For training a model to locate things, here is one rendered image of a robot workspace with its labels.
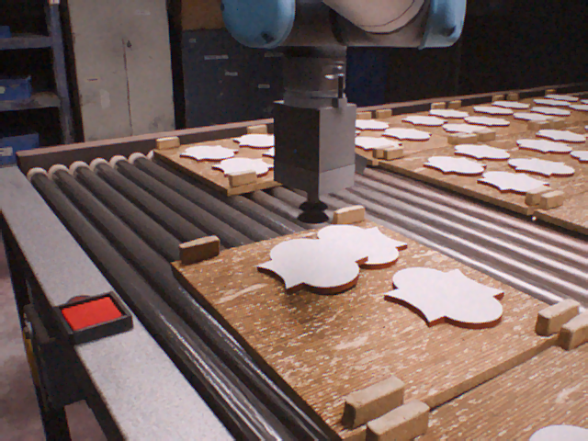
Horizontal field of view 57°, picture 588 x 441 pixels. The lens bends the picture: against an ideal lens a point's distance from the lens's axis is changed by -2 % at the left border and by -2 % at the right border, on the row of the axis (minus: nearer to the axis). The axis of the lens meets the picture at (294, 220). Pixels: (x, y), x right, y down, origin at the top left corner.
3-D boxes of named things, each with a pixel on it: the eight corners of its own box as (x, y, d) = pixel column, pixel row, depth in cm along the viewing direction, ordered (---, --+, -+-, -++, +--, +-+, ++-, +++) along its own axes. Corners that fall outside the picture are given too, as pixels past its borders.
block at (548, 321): (546, 339, 60) (550, 317, 59) (531, 332, 61) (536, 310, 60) (578, 323, 63) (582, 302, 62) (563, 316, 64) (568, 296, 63)
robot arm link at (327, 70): (315, 52, 70) (363, 56, 65) (314, 88, 72) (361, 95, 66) (270, 55, 66) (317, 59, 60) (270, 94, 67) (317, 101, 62)
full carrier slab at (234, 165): (227, 197, 111) (226, 175, 109) (152, 155, 142) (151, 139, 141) (360, 169, 129) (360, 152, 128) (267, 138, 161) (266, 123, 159)
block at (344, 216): (337, 228, 91) (337, 212, 90) (330, 224, 92) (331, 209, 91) (366, 220, 93) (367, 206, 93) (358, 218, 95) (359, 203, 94)
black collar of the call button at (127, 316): (70, 346, 62) (67, 333, 61) (54, 318, 68) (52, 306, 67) (134, 327, 66) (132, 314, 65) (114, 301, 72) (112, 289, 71)
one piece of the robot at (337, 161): (389, 71, 68) (382, 196, 74) (337, 65, 74) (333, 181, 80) (320, 78, 60) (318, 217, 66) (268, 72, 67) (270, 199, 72)
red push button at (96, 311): (74, 341, 63) (73, 331, 62) (62, 319, 68) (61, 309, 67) (125, 326, 66) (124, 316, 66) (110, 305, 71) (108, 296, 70)
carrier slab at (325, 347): (342, 453, 46) (343, 439, 46) (171, 272, 79) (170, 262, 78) (581, 333, 64) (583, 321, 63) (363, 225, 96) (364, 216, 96)
